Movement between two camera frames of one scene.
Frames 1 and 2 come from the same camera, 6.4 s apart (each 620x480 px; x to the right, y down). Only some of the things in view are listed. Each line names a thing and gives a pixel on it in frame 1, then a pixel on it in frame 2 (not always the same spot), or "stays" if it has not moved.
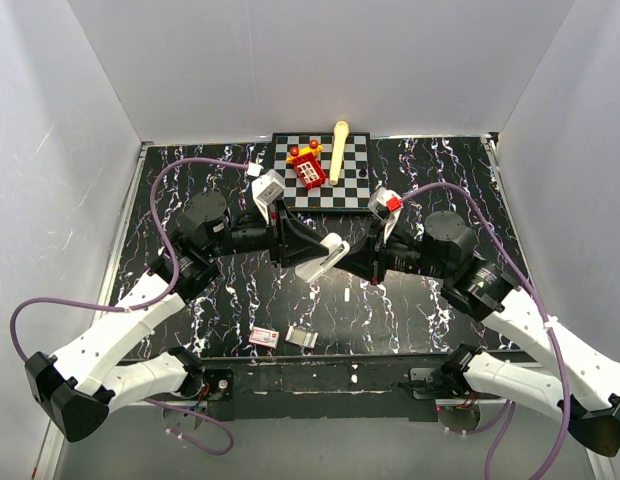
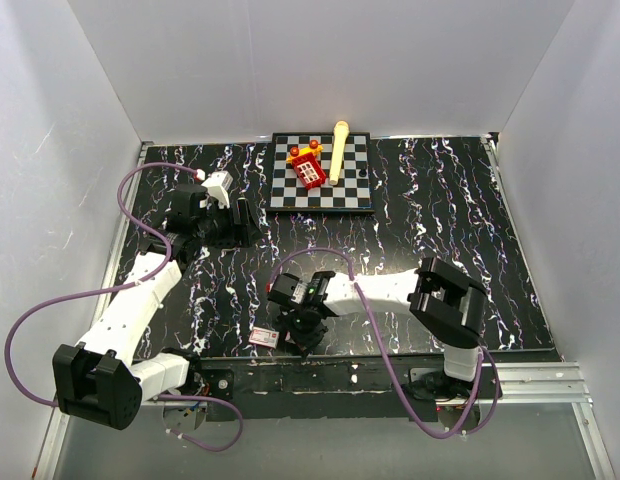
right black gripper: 368,261 -> 306,343
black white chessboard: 350,194 stays
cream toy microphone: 341,130 stays
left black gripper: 296,243 -> 239,235
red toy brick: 309,171 stays
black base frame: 337,388 stays
